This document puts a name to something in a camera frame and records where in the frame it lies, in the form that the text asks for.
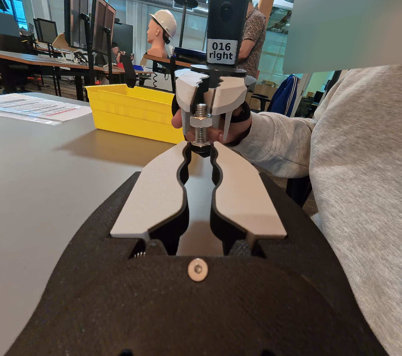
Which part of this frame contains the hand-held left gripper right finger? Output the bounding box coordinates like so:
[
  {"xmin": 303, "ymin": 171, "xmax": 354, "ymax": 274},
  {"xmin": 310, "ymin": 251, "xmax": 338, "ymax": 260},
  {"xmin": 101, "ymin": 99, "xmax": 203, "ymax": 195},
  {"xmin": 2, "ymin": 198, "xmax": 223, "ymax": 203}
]
[{"xmin": 210, "ymin": 141, "xmax": 288, "ymax": 236}]

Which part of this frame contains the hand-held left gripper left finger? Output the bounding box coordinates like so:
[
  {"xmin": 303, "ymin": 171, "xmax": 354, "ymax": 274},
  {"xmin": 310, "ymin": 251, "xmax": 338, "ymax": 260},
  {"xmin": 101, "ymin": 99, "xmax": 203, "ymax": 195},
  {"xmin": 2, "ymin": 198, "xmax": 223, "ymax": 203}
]
[{"xmin": 109, "ymin": 141, "xmax": 192, "ymax": 236}]

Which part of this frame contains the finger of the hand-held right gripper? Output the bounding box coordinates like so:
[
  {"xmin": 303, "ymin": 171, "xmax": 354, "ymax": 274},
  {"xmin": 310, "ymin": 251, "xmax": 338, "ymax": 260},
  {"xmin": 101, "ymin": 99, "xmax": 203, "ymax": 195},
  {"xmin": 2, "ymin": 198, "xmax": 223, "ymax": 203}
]
[
  {"xmin": 175, "ymin": 69, "xmax": 205, "ymax": 142},
  {"xmin": 210, "ymin": 76, "xmax": 249, "ymax": 140}
]

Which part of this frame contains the steel hex nut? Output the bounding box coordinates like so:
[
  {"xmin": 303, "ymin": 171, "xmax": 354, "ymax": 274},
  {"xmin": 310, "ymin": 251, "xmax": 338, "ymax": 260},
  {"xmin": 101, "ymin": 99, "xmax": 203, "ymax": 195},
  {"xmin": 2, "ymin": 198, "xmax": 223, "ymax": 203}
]
[{"xmin": 189, "ymin": 114, "xmax": 213, "ymax": 130}]

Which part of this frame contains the steel hex bolt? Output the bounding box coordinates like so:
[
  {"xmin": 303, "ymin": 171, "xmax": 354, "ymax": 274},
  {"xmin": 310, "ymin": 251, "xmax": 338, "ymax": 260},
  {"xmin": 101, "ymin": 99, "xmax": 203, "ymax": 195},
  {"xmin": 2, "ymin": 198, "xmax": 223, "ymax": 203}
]
[{"xmin": 189, "ymin": 104, "xmax": 211, "ymax": 153}]

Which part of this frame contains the yellow plastic bin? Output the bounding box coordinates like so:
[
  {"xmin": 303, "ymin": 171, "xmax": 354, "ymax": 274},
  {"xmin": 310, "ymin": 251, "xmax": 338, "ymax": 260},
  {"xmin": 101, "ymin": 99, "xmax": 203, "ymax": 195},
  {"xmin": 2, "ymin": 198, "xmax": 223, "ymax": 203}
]
[{"xmin": 84, "ymin": 84, "xmax": 186, "ymax": 145}]

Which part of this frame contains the person's right forearm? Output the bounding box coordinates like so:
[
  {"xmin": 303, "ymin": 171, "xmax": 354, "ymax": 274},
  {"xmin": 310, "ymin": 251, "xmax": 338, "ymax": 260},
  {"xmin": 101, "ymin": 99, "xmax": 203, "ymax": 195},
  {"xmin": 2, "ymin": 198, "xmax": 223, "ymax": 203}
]
[{"xmin": 234, "ymin": 111, "xmax": 318, "ymax": 179}]

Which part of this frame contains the grey desk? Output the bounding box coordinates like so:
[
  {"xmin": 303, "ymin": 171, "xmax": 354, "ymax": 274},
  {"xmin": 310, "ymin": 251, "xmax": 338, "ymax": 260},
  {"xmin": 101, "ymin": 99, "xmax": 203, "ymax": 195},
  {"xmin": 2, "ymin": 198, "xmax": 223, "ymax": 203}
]
[{"xmin": 0, "ymin": 92, "xmax": 261, "ymax": 347}]

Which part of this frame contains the person's right hand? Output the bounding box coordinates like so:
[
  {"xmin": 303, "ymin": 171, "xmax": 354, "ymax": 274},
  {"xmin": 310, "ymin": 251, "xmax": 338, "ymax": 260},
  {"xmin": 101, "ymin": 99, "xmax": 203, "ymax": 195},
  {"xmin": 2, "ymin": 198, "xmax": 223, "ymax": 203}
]
[{"xmin": 171, "ymin": 104, "xmax": 252, "ymax": 147}]

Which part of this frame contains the black office chair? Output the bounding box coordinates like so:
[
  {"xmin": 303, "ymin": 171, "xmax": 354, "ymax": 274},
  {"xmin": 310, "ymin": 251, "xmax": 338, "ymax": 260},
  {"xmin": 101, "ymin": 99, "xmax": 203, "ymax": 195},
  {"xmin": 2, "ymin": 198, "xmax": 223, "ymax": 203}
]
[
  {"xmin": 251, "ymin": 93, "xmax": 271, "ymax": 112},
  {"xmin": 120, "ymin": 54, "xmax": 143, "ymax": 88}
]

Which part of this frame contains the blue plastic bin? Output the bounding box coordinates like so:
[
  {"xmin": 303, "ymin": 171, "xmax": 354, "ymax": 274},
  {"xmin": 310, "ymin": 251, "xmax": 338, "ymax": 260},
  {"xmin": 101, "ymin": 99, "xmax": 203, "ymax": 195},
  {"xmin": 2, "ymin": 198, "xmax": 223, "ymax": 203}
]
[{"xmin": 173, "ymin": 46, "xmax": 208, "ymax": 58}]

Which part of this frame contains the black disc floor lamp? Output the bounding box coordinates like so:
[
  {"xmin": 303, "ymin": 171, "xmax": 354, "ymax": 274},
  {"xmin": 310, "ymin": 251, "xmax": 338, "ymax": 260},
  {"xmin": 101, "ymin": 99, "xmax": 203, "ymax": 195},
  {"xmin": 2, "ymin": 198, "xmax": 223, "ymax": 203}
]
[{"xmin": 172, "ymin": 0, "xmax": 199, "ymax": 49}]

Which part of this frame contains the blue track jacket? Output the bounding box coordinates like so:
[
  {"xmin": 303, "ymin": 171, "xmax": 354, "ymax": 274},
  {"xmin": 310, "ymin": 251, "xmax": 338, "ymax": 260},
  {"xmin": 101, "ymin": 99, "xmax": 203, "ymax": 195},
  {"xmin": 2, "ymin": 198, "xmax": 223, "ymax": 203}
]
[{"xmin": 267, "ymin": 74, "xmax": 301, "ymax": 118}]

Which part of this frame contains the pink mannequin head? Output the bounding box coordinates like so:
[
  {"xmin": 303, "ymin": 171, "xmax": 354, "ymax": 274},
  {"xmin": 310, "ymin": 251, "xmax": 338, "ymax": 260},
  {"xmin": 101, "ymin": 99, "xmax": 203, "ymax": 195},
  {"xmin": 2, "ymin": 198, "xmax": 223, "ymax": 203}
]
[{"xmin": 147, "ymin": 21, "xmax": 172, "ymax": 59}]

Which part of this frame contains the white hard hat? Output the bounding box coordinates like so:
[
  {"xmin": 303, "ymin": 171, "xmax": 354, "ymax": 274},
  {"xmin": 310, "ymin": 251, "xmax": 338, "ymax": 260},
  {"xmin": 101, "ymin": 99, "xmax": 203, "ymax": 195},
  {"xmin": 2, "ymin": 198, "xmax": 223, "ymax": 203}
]
[{"xmin": 149, "ymin": 9, "xmax": 178, "ymax": 39}]

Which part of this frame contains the person's grey sweatshirt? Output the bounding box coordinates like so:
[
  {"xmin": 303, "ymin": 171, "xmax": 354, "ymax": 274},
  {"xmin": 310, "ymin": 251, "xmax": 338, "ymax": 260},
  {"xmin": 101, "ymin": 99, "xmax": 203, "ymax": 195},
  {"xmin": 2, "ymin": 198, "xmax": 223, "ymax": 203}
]
[{"xmin": 309, "ymin": 64, "xmax": 402, "ymax": 356}]

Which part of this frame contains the laminated paper sheet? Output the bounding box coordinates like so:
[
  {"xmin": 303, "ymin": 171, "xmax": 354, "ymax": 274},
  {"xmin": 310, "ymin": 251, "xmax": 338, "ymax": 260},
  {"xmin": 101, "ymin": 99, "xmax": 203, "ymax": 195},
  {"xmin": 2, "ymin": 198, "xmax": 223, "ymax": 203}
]
[{"xmin": 0, "ymin": 93, "xmax": 94, "ymax": 126}]

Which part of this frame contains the small black monitor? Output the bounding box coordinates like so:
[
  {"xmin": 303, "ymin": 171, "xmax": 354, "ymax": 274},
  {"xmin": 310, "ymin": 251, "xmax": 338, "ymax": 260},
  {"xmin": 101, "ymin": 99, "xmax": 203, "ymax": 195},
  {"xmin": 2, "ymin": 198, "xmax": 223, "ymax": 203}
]
[{"xmin": 33, "ymin": 18, "xmax": 59, "ymax": 45}]

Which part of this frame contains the background work table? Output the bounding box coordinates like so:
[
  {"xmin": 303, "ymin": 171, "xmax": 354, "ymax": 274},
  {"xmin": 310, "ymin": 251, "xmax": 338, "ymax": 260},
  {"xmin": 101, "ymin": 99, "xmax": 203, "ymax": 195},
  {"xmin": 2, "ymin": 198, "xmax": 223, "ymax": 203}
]
[{"xmin": 0, "ymin": 49, "xmax": 155, "ymax": 94}]

